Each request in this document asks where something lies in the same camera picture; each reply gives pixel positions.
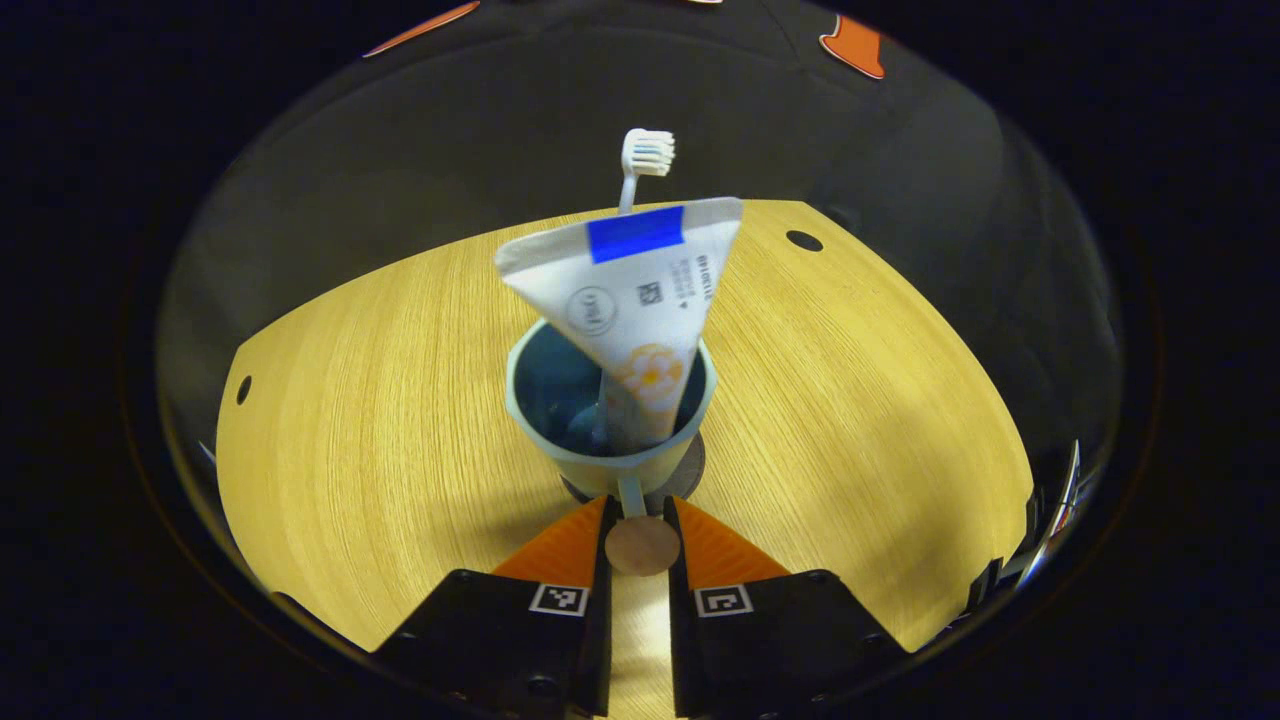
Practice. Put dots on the light blue toothbrush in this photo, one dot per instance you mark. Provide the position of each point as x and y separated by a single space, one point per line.
648 152

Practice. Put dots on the white toothpaste tube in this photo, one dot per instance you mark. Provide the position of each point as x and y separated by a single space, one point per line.
630 300

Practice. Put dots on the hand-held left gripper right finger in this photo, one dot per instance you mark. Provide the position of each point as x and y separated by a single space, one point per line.
680 650

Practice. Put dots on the wooden desktop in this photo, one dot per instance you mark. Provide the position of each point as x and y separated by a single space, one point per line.
350 450

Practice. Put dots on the dark brown round coaster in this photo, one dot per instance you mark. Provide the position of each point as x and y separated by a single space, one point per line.
692 465

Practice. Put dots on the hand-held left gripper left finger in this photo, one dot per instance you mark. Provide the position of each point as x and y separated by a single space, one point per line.
600 650

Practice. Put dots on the black backdrop cloth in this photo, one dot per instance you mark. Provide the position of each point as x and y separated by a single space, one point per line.
400 130

